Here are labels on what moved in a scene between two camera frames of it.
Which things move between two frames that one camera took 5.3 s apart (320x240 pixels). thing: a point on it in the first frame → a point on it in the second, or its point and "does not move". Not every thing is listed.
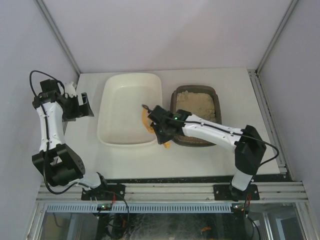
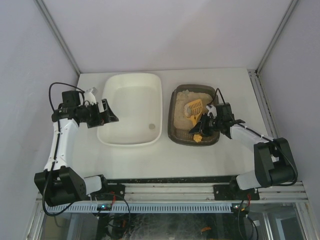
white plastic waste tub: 120,119 does not move
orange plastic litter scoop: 147,122 → 197,108
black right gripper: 155,122 → 205,124
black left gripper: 75,107 → 102,116
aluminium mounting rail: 287,192 does not move
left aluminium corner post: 46,14 does not move
